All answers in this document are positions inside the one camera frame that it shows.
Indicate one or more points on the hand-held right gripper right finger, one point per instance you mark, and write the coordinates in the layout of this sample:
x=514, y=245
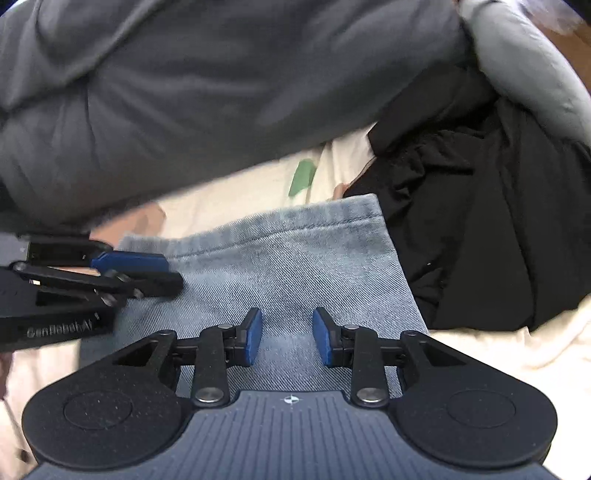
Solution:
x=323, y=337

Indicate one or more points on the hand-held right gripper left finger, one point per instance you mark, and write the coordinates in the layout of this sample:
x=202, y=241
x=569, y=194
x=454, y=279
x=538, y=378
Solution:
x=253, y=337

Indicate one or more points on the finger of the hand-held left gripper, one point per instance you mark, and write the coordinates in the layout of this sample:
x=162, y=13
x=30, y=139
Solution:
x=129, y=263
x=157, y=284

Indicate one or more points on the blue denim pants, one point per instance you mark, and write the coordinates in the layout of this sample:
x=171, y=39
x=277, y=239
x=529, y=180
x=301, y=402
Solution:
x=286, y=267

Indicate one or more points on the black clothes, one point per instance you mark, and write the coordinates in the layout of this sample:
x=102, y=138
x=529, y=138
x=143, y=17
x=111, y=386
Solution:
x=485, y=221

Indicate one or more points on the cream bear print bedsheet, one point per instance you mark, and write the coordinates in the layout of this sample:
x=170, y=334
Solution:
x=231, y=198

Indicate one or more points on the dark grey pillow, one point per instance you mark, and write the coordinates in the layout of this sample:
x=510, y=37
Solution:
x=184, y=92

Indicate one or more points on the grey neck pillow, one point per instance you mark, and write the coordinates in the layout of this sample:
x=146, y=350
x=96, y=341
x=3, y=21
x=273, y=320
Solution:
x=521, y=60

